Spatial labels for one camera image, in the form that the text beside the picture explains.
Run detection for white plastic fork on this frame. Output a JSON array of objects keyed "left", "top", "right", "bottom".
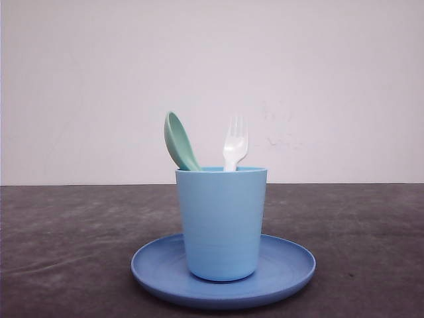
[{"left": 223, "top": 116, "right": 248, "bottom": 172}]

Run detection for mint green plastic spoon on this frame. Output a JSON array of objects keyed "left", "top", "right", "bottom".
[{"left": 164, "top": 111, "right": 201, "bottom": 172}]

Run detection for light blue plastic cup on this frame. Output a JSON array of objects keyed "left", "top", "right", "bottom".
[{"left": 176, "top": 167, "right": 268, "bottom": 282}]

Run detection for blue plastic plate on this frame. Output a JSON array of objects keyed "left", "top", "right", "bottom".
[{"left": 130, "top": 233, "right": 317, "bottom": 310}]

